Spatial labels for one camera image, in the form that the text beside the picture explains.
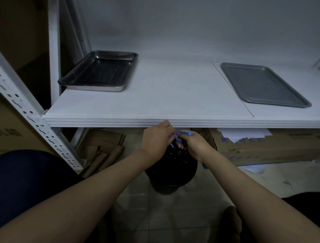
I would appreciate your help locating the person's left hand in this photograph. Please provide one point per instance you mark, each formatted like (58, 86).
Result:
(155, 140)

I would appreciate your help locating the person's right hand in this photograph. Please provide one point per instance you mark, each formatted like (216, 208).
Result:
(196, 147)

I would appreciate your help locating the person's right fingers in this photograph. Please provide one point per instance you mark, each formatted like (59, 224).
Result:
(180, 141)

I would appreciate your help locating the person's left fingers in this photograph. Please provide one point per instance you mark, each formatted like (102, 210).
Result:
(169, 129)

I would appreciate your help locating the blue plastic tool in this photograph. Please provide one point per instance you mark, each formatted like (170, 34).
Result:
(186, 133)

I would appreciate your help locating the person's left forearm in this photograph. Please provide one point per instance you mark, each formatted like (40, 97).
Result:
(82, 195)

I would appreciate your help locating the person's right forearm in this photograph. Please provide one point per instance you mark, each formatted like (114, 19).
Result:
(250, 197)

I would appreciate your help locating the white shelf board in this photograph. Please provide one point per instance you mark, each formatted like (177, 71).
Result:
(162, 100)

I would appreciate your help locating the black round bucket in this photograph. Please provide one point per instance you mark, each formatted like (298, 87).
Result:
(172, 172)

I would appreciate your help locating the white paper sheets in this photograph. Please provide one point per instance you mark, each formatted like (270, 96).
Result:
(243, 134)

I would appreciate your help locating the folded brown cardboard pieces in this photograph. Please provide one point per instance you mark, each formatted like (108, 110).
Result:
(102, 150)

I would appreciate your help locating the long cardboard box blue print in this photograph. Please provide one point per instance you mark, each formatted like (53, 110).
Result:
(270, 150)

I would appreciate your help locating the deep black metal tray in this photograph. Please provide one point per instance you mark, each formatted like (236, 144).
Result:
(100, 71)

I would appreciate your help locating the flat grey metal tray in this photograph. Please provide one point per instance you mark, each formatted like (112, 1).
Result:
(263, 85)

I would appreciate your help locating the white plain rack upright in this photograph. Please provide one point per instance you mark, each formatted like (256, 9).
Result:
(54, 50)

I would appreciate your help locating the person's right leg black trousers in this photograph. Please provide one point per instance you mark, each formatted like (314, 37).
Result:
(307, 207)

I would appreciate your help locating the person's left leg blue trousers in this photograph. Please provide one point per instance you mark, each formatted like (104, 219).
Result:
(32, 180)

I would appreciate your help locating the white perforated rack upright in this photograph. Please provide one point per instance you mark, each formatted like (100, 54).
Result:
(25, 105)

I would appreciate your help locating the large brown cardboard box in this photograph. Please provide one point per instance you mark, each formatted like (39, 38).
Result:
(12, 130)

